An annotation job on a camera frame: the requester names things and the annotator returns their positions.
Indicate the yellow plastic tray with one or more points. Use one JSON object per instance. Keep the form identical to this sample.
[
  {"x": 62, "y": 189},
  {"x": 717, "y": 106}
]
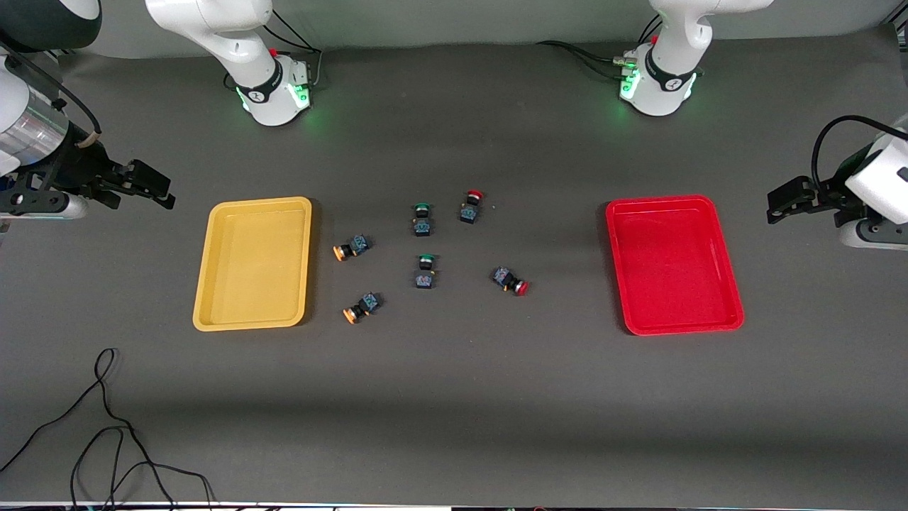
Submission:
[{"x": 248, "y": 298}]

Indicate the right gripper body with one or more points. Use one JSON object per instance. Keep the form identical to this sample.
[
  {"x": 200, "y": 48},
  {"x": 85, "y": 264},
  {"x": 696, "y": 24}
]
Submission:
[{"x": 79, "y": 167}]

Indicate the red plastic tray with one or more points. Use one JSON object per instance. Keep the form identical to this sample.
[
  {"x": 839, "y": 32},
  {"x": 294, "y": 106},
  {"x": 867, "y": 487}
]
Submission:
[{"x": 674, "y": 312}]

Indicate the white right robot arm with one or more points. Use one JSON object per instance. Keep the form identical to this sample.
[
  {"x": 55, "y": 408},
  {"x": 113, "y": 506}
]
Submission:
[{"x": 241, "y": 50}]

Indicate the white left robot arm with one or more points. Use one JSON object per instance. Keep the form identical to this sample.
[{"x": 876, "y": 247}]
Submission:
[{"x": 667, "y": 64}]

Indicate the dark grey table mat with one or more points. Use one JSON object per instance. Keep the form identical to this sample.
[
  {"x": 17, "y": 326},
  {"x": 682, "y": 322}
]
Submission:
[{"x": 454, "y": 390}]

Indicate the green push button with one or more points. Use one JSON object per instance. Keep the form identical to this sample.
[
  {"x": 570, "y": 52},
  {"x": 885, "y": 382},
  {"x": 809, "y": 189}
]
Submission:
[
  {"x": 425, "y": 278},
  {"x": 423, "y": 226}
]

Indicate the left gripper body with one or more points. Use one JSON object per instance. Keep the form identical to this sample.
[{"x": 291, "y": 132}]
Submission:
[{"x": 828, "y": 193}]

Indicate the yellow push button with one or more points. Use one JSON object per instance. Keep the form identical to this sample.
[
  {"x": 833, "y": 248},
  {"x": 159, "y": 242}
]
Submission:
[
  {"x": 367, "y": 304},
  {"x": 358, "y": 245}
]

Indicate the red push button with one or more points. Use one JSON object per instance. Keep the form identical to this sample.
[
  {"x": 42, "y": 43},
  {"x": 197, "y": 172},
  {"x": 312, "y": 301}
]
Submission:
[
  {"x": 505, "y": 277},
  {"x": 468, "y": 211}
]

